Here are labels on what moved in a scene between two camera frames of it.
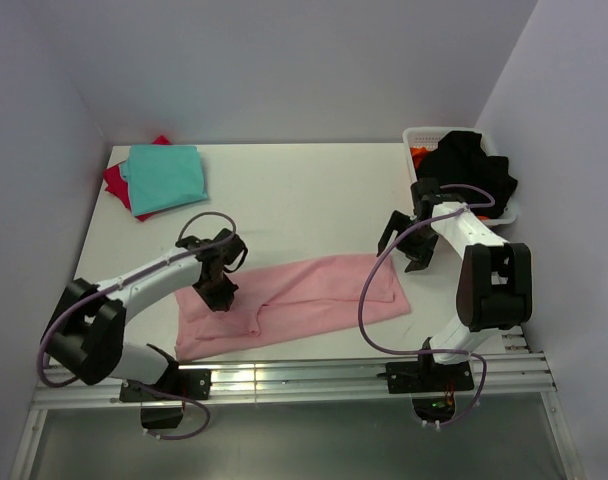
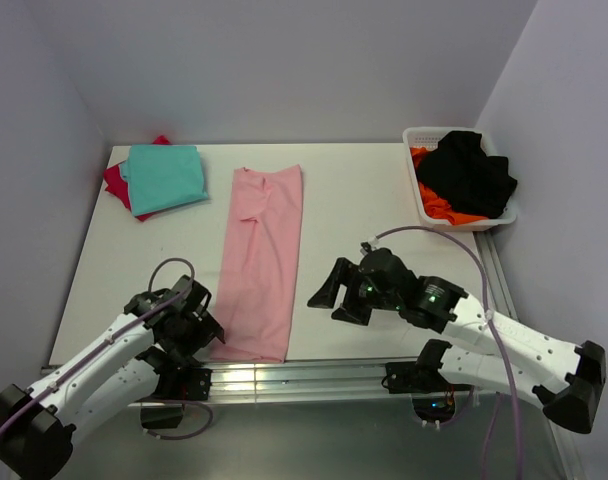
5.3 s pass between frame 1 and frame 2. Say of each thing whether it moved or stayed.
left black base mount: stayed
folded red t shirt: stayed
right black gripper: moved
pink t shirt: moved
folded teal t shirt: stayed
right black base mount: stayed
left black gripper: moved
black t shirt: stayed
